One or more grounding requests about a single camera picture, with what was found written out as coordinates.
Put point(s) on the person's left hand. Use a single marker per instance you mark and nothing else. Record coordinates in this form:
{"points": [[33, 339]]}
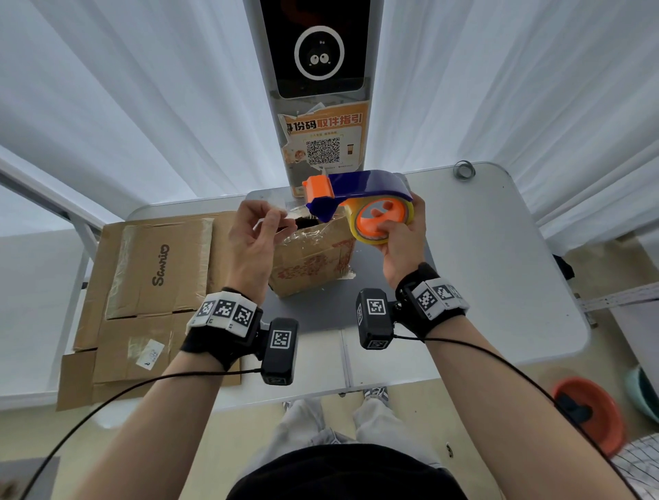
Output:
{"points": [[249, 257]]}

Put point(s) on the person's right hand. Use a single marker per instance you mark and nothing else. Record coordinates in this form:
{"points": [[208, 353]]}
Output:
{"points": [[407, 252]]}

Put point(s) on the large cardboard box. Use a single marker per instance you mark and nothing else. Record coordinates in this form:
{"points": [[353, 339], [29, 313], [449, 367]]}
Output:
{"points": [[221, 247]]}

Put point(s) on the red print cardboard box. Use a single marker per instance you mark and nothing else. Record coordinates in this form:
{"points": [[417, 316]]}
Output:
{"points": [[309, 273]]}

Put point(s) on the blue orange tape dispenser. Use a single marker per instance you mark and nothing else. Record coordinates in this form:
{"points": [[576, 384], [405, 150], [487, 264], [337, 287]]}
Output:
{"points": [[360, 185], [351, 224]]}

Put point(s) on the person's right forearm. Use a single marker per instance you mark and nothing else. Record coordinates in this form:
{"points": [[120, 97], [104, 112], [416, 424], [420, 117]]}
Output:
{"points": [[504, 412]]}

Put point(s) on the person's left forearm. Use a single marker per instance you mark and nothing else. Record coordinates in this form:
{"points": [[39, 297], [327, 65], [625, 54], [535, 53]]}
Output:
{"points": [[154, 432]]}

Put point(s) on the white sneaker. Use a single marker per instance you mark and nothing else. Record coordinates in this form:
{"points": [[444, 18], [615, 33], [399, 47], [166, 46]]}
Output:
{"points": [[377, 393]]}

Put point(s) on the grey scanner kiosk with poster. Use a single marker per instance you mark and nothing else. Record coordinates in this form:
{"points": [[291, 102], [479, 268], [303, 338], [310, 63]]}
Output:
{"points": [[329, 123]]}

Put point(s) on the grey trousers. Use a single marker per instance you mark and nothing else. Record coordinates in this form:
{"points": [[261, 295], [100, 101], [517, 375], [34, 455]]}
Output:
{"points": [[304, 432]]}

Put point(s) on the grey scanning mat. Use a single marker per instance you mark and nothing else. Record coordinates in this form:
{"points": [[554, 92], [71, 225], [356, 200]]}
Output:
{"points": [[278, 51]]}

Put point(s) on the white perforated metal bar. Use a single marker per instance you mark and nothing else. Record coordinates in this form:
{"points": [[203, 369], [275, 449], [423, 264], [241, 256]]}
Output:
{"points": [[628, 297]]}

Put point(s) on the black object in basin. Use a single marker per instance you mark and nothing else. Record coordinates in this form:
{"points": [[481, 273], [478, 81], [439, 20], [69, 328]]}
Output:
{"points": [[574, 409]]}

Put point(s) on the black shirt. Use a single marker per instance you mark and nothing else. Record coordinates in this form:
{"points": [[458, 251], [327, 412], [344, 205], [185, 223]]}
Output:
{"points": [[340, 476]]}

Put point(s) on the orange plastic basin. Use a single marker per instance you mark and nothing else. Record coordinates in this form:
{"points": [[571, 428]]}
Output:
{"points": [[602, 407]]}

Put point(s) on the teal plastic bucket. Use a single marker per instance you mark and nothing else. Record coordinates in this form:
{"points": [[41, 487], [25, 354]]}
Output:
{"points": [[643, 394]]}

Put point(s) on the grey printed floor mat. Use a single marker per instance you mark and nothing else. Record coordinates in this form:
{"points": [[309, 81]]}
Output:
{"points": [[41, 474]]}

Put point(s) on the white checked cloth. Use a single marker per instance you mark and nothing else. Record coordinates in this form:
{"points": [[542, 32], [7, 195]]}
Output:
{"points": [[638, 463]]}

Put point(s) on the white metal frame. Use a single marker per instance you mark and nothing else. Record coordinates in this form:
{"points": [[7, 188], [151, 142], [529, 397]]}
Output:
{"points": [[46, 203]]}

